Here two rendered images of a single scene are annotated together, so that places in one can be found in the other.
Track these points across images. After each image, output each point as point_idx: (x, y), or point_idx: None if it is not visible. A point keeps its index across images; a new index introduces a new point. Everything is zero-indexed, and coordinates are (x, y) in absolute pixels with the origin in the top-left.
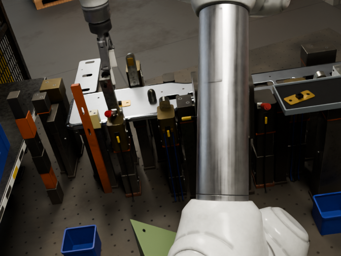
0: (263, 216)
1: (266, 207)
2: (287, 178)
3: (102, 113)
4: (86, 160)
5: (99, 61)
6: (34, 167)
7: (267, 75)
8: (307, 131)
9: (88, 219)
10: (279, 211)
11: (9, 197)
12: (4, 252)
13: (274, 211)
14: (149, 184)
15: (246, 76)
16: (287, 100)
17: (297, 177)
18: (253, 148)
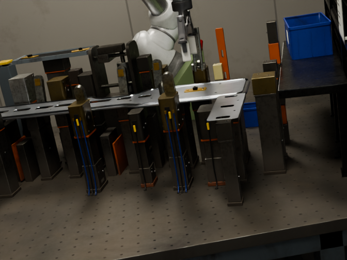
0: (144, 31)
1: (140, 37)
2: None
3: (213, 85)
4: (259, 163)
5: (209, 117)
6: (321, 158)
7: (51, 109)
8: (53, 134)
9: (254, 134)
10: (137, 34)
11: (336, 137)
12: (321, 120)
13: (139, 33)
14: (196, 150)
15: None
16: (89, 48)
17: None
18: (103, 123)
